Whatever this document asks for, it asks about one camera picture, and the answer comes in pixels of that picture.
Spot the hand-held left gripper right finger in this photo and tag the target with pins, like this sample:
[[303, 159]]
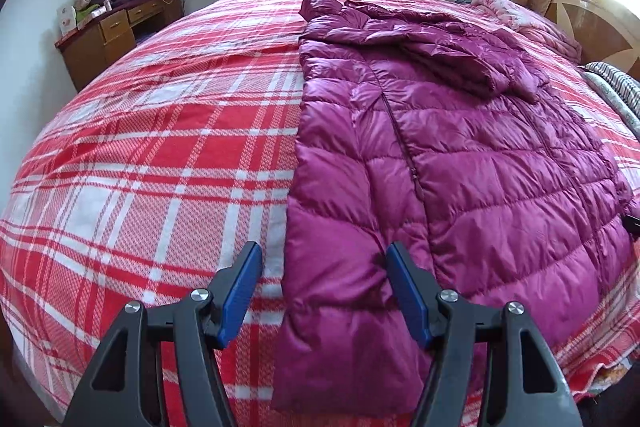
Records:
[[407, 294]]

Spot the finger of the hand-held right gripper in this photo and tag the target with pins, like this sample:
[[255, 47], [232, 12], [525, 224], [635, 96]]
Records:
[[634, 225]]

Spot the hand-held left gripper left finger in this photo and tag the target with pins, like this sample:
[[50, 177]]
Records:
[[240, 294]]

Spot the purple puffer jacket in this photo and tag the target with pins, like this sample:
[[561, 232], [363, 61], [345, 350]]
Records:
[[475, 157]]

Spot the grey floral pillow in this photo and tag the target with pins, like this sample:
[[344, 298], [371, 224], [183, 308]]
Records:
[[607, 96]]

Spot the striped pillow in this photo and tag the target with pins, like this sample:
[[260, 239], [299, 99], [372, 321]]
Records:
[[627, 87]]

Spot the bed with red plaid sheet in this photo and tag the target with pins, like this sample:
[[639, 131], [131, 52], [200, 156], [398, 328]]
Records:
[[150, 157]]

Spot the wooden bed headboard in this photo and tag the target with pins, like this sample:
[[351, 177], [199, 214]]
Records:
[[600, 32]]

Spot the pink folded blanket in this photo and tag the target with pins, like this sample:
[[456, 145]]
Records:
[[530, 24]]

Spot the wooden desk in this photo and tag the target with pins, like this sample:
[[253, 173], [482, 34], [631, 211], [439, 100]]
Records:
[[85, 52]]

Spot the white printed bag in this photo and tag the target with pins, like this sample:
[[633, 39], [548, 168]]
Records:
[[66, 18]]

